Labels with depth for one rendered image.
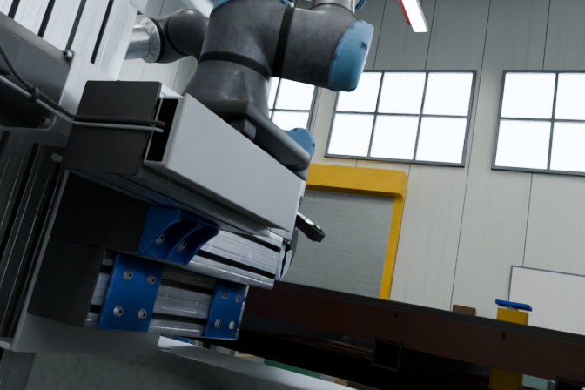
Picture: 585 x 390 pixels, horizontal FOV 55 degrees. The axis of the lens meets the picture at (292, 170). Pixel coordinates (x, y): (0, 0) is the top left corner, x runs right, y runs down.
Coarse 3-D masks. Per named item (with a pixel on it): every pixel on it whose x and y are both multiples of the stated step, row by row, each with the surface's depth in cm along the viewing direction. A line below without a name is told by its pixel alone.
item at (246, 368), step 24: (144, 360) 97; (168, 360) 95; (192, 360) 93; (216, 360) 97; (240, 360) 106; (216, 384) 89; (240, 384) 87; (264, 384) 85; (288, 384) 86; (312, 384) 92; (336, 384) 100
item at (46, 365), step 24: (48, 360) 130; (72, 360) 127; (96, 360) 123; (120, 360) 120; (48, 384) 128; (72, 384) 124; (96, 384) 121; (120, 384) 118; (144, 384) 115; (168, 384) 112; (192, 384) 110
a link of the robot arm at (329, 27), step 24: (312, 0) 109; (336, 0) 100; (360, 0) 123; (312, 24) 86; (336, 24) 87; (360, 24) 88; (288, 48) 86; (312, 48) 86; (336, 48) 86; (360, 48) 86; (288, 72) 89; (312, 72) 88; (336, 72) 87; (360, 72) 88
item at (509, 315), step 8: (504, 312) 107; (512, 312) 106; (520, 312) 105; (512, 320) 105; (520, 320) 105; (496, 368) 104; (496, 376) 104; (504, 376) 103; (512, 376) 103; (520, 376) 103; (496, 384) 103; (504, 384) 103; (512, 384) 102; (520, 384) 104
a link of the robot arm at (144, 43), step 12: (144, 24) 143; (156, 24) 143; (168, 24) 144; (132, 36) 139; (144, 36) 141; (156, 36) 142; (168, 36) 142; (132, 48) 139; (144, 48) 142; (156, 48) 143; (168, 48) 145; (144, 60) 149; (156, 60) 146; (168, 60) 150
